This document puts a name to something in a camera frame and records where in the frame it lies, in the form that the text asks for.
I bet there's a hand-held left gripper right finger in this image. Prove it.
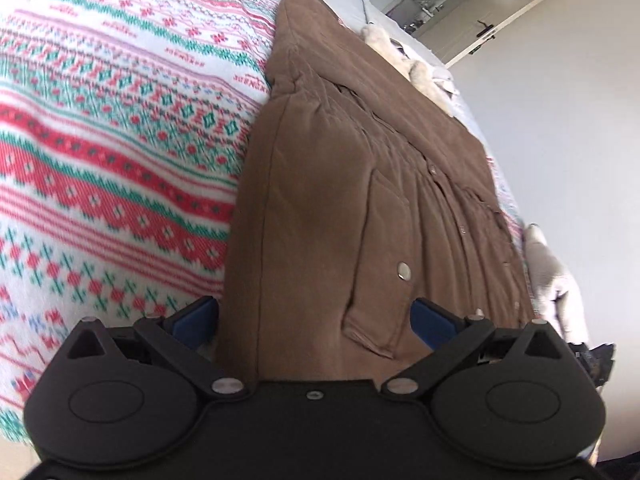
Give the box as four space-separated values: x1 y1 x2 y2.
380 296 570 402

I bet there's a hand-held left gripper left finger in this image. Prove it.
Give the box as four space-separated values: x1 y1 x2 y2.
64 295 249 402

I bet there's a brown coat with fur collar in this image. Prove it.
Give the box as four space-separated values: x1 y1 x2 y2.
214 0 537 387

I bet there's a white fleece blanket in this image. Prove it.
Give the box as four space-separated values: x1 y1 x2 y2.
521 222 590 347

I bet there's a red green patterned blanket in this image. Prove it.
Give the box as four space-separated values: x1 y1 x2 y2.
0 0 540 447

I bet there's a white folded cloth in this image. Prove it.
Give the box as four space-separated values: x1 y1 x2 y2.
430 66 460 99

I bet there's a white door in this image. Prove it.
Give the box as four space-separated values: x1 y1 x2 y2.
444 0 571 69

